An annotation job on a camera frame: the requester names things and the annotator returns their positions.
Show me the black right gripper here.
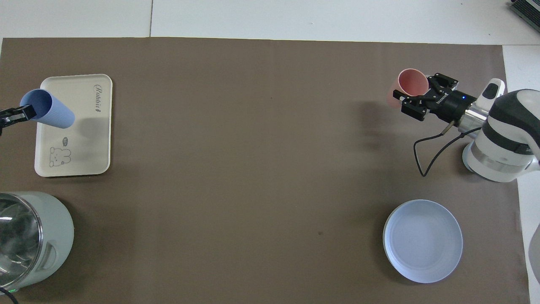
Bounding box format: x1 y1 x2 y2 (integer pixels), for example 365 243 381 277
393 73 478 123

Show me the pink cup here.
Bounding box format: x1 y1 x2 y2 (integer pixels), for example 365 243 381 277
386 68 429 109

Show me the blue ribbed cup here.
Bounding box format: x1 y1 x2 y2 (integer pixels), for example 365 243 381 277
20 89 76 129

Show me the cream rabbit print tray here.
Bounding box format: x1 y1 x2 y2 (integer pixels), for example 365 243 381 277
34 74 113 177

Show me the glass pot lid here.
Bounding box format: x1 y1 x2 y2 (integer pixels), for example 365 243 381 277
0 194 43 288

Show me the pale green electric pot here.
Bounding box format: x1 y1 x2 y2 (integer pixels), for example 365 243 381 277
0 191 75 293

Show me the dark laptop keyboard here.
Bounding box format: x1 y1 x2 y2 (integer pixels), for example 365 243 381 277
508 0 540 22

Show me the pale blue plate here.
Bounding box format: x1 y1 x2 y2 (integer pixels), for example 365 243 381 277
383 199 464 284

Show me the brown table mat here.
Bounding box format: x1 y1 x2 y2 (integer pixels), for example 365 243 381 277
0 37 532 304

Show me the black pot power cable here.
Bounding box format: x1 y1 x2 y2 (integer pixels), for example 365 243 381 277
0 287 20 304

